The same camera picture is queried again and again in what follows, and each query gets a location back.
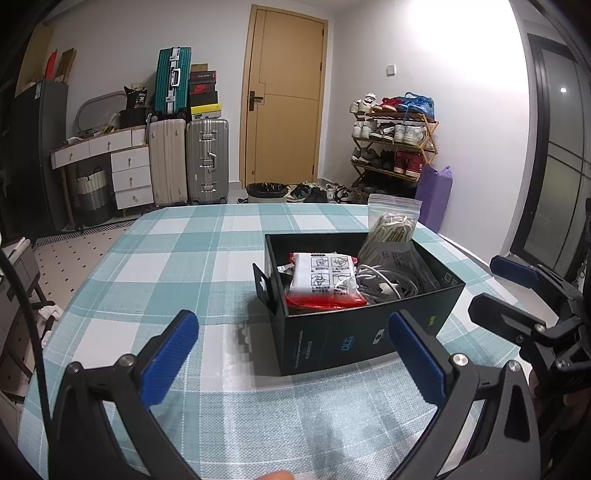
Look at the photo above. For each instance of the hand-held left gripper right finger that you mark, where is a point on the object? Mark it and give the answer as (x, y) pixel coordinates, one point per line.
(418, 360)

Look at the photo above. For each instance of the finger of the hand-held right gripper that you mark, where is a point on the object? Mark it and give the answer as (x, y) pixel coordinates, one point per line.
(512, 271)
(498, 316)

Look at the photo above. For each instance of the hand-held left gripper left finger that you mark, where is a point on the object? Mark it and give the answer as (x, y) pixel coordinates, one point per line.
(168, 355)

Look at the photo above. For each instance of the black cardboard box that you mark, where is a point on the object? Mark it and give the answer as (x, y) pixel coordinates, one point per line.
(332, 341)

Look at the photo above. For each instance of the red white pictogram packet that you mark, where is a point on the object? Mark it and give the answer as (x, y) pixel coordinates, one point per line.
(323, 277)

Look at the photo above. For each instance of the zip bag of cream laces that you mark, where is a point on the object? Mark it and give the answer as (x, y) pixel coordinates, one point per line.
(392, 226)

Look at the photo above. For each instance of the person's left hand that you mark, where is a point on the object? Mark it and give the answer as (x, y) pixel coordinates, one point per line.
(274, 476)

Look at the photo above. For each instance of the teal plaid tablecloth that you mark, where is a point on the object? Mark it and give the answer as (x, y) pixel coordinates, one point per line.
(184, 258)

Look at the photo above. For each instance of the purple fabric bag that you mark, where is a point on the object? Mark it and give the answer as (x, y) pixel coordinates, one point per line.
(434, 203)

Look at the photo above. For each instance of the black framed glass door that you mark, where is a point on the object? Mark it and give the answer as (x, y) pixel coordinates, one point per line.
(554, 161)

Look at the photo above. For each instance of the wooden shoe rack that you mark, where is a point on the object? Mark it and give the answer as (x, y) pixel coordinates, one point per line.
(431, 134)

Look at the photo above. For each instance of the grey white laundry basket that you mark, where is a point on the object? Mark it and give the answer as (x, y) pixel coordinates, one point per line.
(92, 198)

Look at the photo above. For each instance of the white drawer dresser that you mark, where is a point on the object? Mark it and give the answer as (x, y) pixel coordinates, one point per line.
(131, 177)

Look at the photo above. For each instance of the row of shoes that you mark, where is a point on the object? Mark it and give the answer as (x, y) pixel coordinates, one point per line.
(392, 134)

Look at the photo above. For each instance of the black lined trash bin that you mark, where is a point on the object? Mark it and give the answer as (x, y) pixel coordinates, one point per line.
(266, 193)

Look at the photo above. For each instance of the beige suitcase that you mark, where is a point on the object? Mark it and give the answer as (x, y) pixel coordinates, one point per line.
(167, 161)

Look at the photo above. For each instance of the pile of shoes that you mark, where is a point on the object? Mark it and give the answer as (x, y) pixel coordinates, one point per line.
(318, 193)

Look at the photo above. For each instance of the silver suitcase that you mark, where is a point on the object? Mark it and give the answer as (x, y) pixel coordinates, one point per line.
(207, 161)

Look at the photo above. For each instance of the tall black cabinet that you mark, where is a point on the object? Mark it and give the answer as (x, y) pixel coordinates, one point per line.
(37, 161)

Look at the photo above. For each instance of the yellow black shoe box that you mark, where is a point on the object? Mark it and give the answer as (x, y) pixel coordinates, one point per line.
(206, 113)

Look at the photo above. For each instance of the wooden door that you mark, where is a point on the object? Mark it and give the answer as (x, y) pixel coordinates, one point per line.
(286, 138)

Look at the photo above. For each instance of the black paper bag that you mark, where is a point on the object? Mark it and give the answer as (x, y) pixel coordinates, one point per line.
(134, 108)

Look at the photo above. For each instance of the oval mirror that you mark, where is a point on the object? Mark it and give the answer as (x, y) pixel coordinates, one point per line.
(92, 108)

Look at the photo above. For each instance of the plain black shoe box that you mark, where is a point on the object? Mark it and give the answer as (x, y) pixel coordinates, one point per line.
(204, 99)

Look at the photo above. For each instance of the red logo shoe box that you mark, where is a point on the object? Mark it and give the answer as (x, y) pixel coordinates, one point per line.
(203, 88)

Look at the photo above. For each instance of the teal suitcase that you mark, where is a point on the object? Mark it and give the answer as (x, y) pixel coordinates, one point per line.
(171, 83)

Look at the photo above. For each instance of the dark shoe box thin label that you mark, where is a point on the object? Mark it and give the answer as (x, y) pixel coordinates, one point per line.
(203, 77)

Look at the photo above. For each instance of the small brown box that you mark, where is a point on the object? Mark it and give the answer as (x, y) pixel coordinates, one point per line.
(198, 68)

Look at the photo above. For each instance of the brown cardboard boxes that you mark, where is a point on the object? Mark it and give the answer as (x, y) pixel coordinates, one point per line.
(41, 64)

